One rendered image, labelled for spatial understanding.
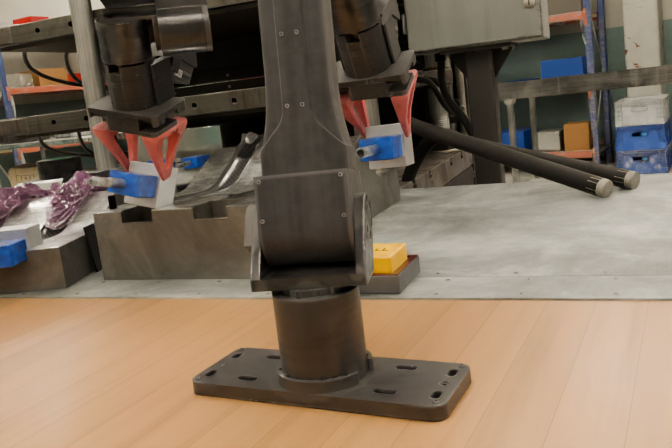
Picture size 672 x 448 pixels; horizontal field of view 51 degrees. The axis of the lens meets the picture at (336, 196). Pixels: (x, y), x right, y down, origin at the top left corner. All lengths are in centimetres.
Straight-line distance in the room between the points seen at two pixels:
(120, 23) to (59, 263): 32
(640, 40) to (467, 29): 557
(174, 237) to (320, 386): 44
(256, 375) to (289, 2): 27
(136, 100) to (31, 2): 895
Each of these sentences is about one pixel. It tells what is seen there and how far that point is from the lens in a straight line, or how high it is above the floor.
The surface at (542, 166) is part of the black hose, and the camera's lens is 120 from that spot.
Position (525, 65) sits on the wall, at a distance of 767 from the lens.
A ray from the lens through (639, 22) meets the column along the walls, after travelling 713.
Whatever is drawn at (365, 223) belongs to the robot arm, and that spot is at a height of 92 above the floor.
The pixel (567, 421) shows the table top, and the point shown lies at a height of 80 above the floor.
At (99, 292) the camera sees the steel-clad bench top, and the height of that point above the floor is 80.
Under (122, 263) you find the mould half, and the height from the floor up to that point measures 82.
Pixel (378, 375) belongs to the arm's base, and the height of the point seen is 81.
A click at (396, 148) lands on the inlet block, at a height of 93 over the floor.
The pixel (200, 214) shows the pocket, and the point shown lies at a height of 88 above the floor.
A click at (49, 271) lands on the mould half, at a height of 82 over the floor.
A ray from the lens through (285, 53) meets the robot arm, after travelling 50.
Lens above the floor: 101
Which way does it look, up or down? 8 degrees down
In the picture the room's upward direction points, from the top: 7 degrees counter-clockwise
